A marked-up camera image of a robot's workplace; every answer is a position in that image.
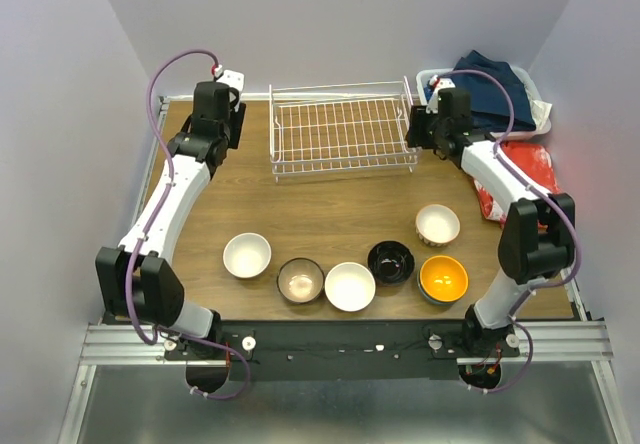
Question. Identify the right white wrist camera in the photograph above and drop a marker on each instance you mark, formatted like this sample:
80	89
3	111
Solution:
438	82

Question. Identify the aluminium frame rail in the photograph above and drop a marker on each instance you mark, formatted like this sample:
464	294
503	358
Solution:
554	341

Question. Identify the red white cloth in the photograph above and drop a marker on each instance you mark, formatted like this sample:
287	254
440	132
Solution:
534	160

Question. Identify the black bowl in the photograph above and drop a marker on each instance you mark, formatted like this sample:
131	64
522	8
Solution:
391	263

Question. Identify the white plastic basket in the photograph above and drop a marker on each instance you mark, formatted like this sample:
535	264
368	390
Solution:
540	109

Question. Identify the white bowl red outside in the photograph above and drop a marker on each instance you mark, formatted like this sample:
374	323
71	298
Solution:
350	287

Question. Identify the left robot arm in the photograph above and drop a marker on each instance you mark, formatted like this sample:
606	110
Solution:
136	277

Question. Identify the white wire dish rack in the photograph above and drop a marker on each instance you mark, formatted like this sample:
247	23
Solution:
339	128

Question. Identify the brown glossy bowl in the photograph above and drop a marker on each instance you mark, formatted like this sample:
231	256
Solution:
300	280

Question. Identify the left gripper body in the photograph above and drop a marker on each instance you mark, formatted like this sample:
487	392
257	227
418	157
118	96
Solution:
226	133

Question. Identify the orange bowl blue outside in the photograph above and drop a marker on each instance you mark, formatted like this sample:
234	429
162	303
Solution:
442	280

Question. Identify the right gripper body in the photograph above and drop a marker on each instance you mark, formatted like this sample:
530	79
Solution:
437	129

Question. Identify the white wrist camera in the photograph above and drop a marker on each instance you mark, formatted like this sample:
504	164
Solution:
233	79
438	82

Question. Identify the dark blue cloth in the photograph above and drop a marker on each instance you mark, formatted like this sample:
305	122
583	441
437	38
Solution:
489	108

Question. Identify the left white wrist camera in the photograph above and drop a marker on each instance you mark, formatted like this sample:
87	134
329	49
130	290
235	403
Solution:
233	79

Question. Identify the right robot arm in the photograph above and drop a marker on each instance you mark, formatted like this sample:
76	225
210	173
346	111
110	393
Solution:
538	240

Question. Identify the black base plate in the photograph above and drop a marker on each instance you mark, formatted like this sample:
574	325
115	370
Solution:
349	349

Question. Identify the white bowl far left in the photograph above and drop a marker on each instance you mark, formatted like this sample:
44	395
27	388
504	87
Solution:
247	255

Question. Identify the white striped bowl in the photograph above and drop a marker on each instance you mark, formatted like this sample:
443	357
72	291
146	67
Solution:
437	225

